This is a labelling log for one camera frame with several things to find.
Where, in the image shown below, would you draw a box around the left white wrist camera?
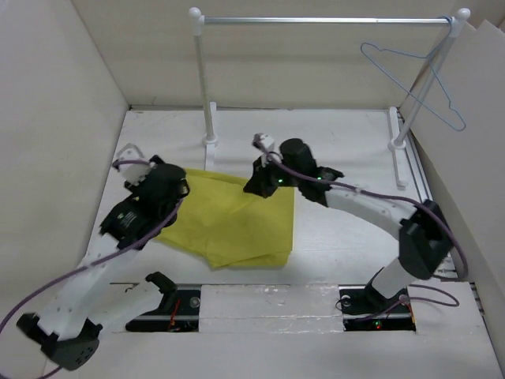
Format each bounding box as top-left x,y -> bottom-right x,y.
112,143 -> 154,187

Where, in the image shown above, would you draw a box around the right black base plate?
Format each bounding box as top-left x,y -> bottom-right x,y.
335,285 -> 416,332

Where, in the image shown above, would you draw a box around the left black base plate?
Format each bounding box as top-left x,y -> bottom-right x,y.
125,285 -> 201,333

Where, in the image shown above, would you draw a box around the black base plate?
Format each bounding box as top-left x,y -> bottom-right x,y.
335,285 -> 416,332
125,285 -> 201,333

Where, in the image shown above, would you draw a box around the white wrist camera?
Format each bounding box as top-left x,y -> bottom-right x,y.
112,143 -> 154,187
252,133 -> 275,152

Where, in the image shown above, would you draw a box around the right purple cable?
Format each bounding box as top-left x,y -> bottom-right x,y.
252,136 -> 470,321

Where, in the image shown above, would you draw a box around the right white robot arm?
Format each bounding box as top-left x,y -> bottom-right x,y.
244,133 -> 456,311

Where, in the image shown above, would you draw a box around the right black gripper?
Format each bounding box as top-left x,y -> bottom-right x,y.
241,155 -> 301,200

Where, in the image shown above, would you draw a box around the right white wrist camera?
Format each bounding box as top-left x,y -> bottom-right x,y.
252,133 -> 275,152

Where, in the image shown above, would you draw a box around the yellow trousers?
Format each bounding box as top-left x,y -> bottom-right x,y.
155,168 -> 295,268

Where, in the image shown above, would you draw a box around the white and metal clothes rack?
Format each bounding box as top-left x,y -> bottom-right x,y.
186,6 -> 471,190

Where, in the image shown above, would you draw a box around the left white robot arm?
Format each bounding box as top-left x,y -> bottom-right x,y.
17,156 -> 189,371

